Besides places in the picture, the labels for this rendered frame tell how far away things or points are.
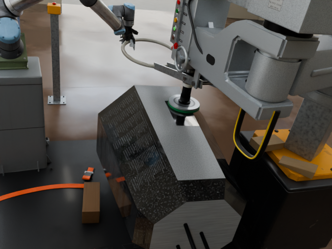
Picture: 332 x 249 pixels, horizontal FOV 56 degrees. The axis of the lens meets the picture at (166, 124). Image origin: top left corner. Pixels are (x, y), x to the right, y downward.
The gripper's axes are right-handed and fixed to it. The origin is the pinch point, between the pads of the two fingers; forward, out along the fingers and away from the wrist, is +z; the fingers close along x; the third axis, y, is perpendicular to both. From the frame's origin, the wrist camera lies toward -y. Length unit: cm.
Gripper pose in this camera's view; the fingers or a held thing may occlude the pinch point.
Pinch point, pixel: (128, 47)
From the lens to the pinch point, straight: 278.1
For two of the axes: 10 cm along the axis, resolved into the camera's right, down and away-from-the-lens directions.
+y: -6.3, 3.9, -6.7
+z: -1.4, 7.9, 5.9
